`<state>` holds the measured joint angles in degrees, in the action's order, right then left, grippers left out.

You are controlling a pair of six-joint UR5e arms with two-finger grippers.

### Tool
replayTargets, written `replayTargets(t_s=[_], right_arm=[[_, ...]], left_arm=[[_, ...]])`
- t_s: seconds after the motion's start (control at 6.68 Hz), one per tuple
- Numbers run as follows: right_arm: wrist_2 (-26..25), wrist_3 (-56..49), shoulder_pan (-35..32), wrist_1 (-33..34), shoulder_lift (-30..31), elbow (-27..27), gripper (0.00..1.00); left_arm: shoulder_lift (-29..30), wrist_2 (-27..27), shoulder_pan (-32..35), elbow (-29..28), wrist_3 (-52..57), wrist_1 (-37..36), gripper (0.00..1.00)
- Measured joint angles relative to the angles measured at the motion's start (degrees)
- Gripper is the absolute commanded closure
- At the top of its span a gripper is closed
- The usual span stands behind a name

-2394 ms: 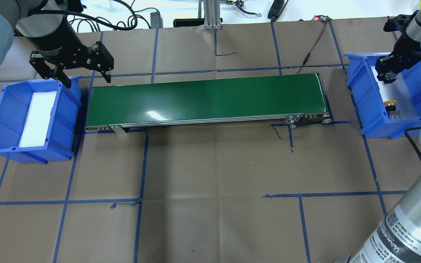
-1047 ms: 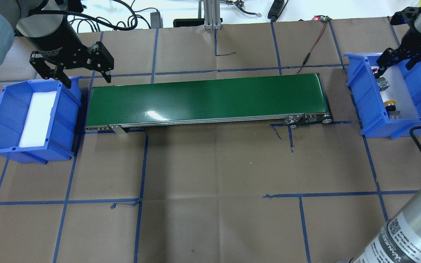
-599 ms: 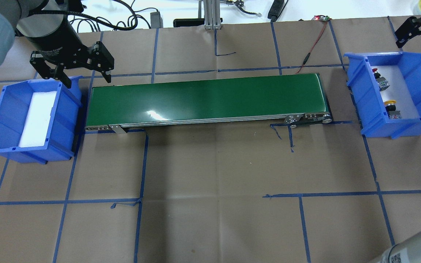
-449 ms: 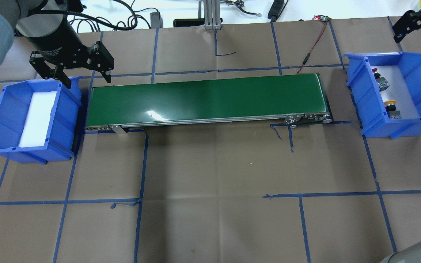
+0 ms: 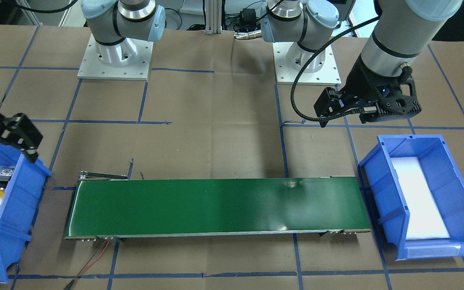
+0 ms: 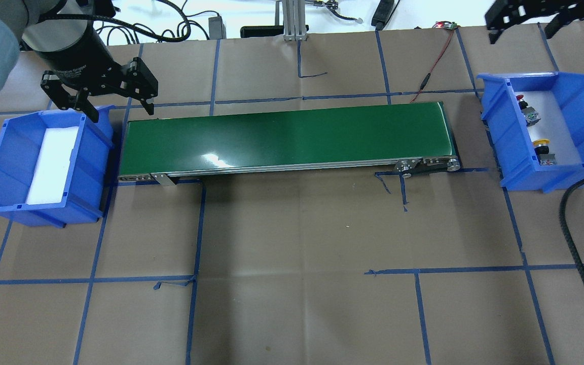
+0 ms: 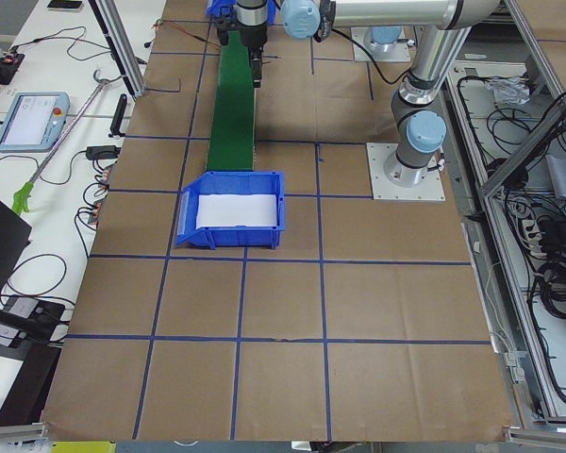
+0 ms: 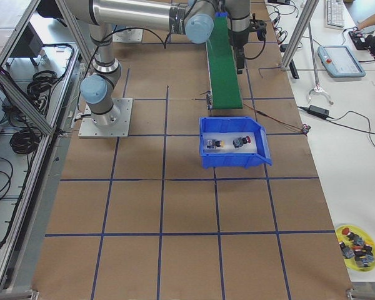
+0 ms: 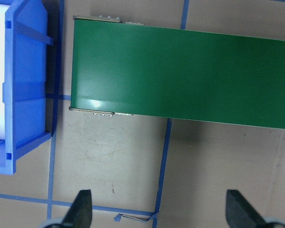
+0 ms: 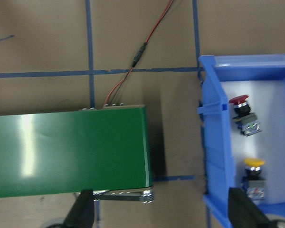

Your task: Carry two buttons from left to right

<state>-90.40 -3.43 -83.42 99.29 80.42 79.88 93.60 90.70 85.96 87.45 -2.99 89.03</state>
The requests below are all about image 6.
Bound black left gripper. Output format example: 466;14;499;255
40;25;158;123

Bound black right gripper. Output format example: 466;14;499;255
484;1;584;45

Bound red push button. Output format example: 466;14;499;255
515;94;541;127

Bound yellow push button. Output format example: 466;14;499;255
532;138;558;166

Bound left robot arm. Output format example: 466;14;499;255
0;1;158;122

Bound blue bin with buttons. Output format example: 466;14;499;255
478;72;584;193

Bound blue empty bin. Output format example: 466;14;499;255
0;105;114;228

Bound black power adapter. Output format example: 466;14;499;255
208;15;227;40

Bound green conveyor belt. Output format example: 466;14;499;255
118;102;463;185

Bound red black conveyor wires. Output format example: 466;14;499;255
410;21;459;104

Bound aluminium frame post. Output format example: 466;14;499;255
280;0;308;42

